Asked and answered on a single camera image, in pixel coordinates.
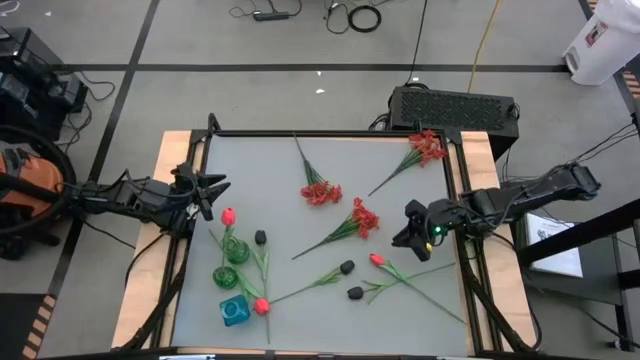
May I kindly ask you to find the black coiled cable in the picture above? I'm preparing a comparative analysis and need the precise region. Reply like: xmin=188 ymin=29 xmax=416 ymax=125
xmin=347 ymin=4 xmax=383 ymax=34

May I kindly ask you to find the black metal table frame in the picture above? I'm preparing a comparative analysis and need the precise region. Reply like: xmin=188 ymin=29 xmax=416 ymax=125
xmin=119 ymin=112 xmax=544 ymax=357

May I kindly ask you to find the green glass vase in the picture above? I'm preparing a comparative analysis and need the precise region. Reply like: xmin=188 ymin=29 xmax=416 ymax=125
xmin=212 ymin=265 xmax=240 ymax=291
xmin=223 ymin=237 xmax=251 ymax=266

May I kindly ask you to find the yellow hanging cable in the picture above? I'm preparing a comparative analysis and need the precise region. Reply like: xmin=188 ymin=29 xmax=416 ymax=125
xmin=467 ymin=0 xmax=503 ymax=94

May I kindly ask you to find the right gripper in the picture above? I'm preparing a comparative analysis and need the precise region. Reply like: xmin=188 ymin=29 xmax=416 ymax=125
xmin=391 ymin=199 xmax=457 ymax=263

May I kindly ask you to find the red artificial flower bunch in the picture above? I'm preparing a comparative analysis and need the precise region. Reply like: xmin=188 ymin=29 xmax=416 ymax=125
xmin=291 ymin=197 xmax=381 ymax=261
xmin=367 ymin=128 xmax=450 ymax=198
xmin=292 ymin=133 xmax=344 ymax=207

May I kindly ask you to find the blue square glass vase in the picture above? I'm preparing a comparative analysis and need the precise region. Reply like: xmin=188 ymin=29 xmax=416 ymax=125
xmin=218 ymin=293 xmax=252 ymax=328

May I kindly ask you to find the black power strip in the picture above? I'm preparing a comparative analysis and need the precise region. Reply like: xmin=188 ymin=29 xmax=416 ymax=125
xmin=252 ymin=10 xmax=291 ymax=22

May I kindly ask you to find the black floor mat striped edge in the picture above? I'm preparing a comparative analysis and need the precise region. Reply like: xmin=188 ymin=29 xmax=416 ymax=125
xmin=0 ymin=293 xmax=57 ymax=360
xmin=613 ymin=67 xmax=640 ymax=119

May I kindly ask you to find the red artificial tulip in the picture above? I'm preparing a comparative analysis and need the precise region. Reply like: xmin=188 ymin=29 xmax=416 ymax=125
xmin=218 ymin=207 xmax=239 ymax=269
xmin=207 ymin=228 xmax=272 ymax=317
xmin=368 ymin=253 xmax=467 ymax=325

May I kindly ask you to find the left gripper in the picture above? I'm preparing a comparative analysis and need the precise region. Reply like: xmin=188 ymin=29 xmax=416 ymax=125
xmin=171 ymin=163 xmax=233 ymax=236

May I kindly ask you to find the black electronics stack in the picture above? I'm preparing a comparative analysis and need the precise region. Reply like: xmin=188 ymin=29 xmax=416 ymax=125
xmin=0 ymin=27 xmax=90 ymax=144

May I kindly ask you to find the white plastic bucket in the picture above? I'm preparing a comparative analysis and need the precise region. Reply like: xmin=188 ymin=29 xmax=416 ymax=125
xmin=562 ymin=0 xmax=640 ymax=86

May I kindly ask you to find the white printed paper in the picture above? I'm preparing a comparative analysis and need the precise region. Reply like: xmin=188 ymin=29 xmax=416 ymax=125
xmin=524 ymin=212 xmax=585 ymax=279

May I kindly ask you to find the orange shop vacuum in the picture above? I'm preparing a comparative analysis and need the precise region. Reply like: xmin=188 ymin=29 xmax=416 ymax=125
xmin=0 ymin=124 xmax=77 ymax=261

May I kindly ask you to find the black metal stand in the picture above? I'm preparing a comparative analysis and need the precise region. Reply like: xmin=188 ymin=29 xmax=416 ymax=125
xmin=517 ymin=199 xmax=640 ymax=351

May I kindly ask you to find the black perforated computer case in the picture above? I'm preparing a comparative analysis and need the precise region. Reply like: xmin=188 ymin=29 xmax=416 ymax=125
xmin=387 ymin=85 xmax=521 ymax=161

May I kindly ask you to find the black artificial tulip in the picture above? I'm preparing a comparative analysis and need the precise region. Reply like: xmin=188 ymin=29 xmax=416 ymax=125
xmin=269 ymin=259 xmax=356 ymax=305
xmin=253 ymin=229 xmax=274 ymax=346
xmin=347 ymin=262 xmax=457 ymax=305

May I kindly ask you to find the black hanging cable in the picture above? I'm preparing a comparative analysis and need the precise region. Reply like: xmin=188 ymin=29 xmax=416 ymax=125
xmin=404 ymin=0 xmax=430 ymax=85

